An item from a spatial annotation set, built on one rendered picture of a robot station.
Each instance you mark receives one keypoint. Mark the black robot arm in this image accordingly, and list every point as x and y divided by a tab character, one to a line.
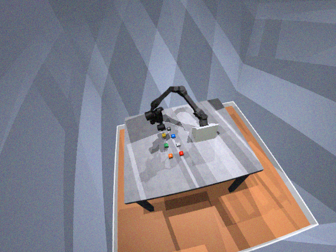
181	90

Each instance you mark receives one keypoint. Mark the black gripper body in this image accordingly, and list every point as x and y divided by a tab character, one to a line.
161	126

